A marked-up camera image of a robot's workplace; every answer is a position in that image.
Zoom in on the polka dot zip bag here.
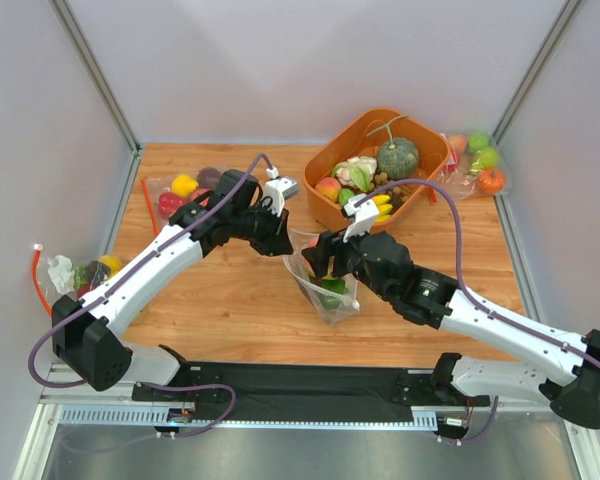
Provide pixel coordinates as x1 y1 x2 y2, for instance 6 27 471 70
283 230 361 325

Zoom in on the fake green bell pepper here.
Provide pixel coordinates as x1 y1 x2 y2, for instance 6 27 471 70
319 278 349 310

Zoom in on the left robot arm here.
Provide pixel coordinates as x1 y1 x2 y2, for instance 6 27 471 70
52 169 298 392

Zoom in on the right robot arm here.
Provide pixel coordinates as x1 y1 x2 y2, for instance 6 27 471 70
301 232 600 430

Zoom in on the fake mango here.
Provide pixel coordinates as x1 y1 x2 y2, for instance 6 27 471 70
307 268 339 282

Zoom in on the fake peach in basin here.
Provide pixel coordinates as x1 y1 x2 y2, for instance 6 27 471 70
315 177 342 203

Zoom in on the fake green cucumber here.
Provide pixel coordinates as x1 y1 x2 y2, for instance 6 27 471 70
338 188 355 207

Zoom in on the fake banana bunch in basin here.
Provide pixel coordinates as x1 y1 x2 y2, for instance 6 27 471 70
372 194 393 224

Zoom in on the fake longan cluster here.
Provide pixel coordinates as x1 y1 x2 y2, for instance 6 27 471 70
369 171 411 204

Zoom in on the fake purple plum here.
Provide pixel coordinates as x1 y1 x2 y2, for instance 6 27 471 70
196 167 223 190

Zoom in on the fake red apple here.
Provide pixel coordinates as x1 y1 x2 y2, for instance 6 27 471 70
190 188 212 207

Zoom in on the fake cauliflower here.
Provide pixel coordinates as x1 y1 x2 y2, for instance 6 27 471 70
331 156 377 193

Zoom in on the fake yellow pepper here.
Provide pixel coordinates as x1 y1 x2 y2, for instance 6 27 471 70
170 174 199 198

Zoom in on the fake red pepper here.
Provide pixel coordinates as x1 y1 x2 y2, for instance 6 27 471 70
158 192 187 220

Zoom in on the zip bag with bananas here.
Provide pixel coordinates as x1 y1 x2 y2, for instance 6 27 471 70
141 166 227 236

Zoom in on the fake green pumpkin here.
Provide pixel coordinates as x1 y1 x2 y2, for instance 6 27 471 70
376 137 420 181

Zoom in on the zip bag with pumpkin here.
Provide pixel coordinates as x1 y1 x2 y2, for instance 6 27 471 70
434 131 512 201

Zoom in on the fake pink peach back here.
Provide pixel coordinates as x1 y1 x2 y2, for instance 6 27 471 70
448 134 468 154

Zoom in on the fake small orange pumpkin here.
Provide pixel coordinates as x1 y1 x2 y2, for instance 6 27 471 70
476 168 507 195

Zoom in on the fake green apple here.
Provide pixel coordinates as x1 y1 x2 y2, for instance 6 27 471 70
472 146 500 171

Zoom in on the fake green bumpy fruit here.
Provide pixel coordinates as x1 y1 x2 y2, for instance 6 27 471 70
466 132 490 154

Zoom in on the zip bag at left edge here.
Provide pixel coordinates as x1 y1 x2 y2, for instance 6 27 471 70
31 243 126 317

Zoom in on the orange plastic basin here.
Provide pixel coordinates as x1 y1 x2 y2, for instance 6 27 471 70
303 108 451 230

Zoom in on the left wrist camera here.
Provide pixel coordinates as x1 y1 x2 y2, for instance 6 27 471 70
261 177 298 217

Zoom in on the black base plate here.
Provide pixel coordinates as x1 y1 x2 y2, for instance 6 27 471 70
129 358 491 426

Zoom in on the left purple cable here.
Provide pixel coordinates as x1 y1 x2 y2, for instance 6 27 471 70
28 153 281 390

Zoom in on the purple cable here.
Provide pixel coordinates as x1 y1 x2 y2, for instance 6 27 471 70
28 153 281 390
352 178 600 414

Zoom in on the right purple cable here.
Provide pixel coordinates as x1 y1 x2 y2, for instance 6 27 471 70
352 178 600 414

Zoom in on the aluminium rail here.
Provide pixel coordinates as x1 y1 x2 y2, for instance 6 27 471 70
38 364 589 436

